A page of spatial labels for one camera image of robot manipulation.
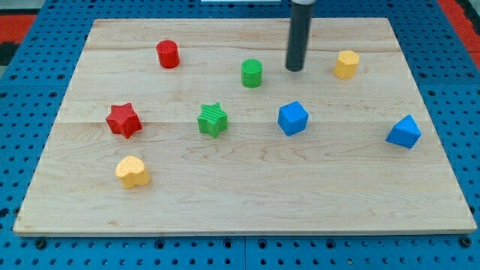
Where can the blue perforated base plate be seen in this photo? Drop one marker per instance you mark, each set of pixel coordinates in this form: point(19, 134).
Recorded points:
point(41, 43)

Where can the green cylinder block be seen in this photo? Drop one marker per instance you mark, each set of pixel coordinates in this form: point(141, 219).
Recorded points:
point(251, 73)

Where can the blue triangular prism block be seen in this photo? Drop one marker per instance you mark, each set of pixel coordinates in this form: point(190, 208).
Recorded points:
point(405, 133)

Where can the green star block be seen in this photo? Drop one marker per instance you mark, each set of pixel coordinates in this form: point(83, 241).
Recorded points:
point(212, 120)

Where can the yellow hexagon block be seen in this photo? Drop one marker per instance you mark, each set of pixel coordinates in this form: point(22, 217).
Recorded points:
point(346, 64)

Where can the red cylinder block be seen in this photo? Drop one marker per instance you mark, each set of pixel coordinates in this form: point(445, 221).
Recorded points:
point(168, 54)

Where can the red star block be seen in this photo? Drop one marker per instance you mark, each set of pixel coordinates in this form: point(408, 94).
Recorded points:
point(123, 120)

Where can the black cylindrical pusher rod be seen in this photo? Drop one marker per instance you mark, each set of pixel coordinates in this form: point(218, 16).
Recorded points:
point(299, 29)

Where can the yellow heart block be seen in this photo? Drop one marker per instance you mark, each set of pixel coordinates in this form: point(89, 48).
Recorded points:
point(131, 172)

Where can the blue cube block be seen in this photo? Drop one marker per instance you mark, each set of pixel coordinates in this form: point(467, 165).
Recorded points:
point(292, 118)

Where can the wooden board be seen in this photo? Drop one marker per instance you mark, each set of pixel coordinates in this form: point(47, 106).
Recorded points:
point(338, 176)

